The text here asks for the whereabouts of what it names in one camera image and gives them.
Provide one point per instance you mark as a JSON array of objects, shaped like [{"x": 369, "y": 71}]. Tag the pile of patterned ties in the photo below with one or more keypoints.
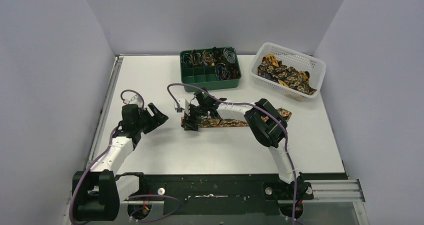
[{"x": 274, "y": 70}]

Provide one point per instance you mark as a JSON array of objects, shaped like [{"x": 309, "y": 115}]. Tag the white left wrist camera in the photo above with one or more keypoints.
[{"x": 136, "y": 100}]

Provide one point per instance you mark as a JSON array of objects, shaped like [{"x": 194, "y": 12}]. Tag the rolled tan patterned tie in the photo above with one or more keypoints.
[{"x": 208, "y": 58}]

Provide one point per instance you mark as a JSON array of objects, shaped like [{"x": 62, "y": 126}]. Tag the rolled brown patterned tie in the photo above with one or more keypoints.
[{"x": 196, "y": 58}]

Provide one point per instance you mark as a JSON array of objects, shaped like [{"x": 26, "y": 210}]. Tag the rolled blue red tie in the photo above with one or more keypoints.
[{"x": 221, "y": 72}]

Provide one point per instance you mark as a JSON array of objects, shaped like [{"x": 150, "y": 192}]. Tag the white plastic mesh basket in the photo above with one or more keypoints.
[{"x": 289, "y": 57}]

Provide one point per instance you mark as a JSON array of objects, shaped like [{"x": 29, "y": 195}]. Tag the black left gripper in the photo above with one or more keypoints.
[{"x": 151, "y": 118}]

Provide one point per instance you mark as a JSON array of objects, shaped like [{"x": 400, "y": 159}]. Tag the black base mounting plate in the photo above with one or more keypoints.
[{"x": 219, "y": 194}]

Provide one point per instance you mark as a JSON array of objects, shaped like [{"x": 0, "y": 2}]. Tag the rolled dark patterned tie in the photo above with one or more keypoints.
[{"x": 218, "y": 55}]

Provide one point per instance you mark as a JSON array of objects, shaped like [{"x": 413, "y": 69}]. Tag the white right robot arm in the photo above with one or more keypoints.
[{"x": 267, "y": 125}]

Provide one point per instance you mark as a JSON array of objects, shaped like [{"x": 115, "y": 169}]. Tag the rolled light blue tie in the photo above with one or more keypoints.
[{"x": 230, "y": 55}]

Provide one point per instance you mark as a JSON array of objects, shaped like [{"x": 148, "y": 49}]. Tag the rolled blue striped tie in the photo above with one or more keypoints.
[{"x": 186, "y": 60}]

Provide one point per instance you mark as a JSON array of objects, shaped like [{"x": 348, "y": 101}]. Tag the rolled dark red tie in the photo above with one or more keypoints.
[{"x": 234, "y": 71}]

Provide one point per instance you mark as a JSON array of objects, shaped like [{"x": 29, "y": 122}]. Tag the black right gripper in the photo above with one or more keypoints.
[{"x": 188, "y": 123}]

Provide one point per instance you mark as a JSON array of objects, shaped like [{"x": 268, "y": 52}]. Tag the green divided organizer tray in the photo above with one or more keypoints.
[{"x": 205, "y": 76}]

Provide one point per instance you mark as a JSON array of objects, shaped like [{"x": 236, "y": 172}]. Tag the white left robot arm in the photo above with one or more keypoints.
[{"x": 95, "y": 193}]

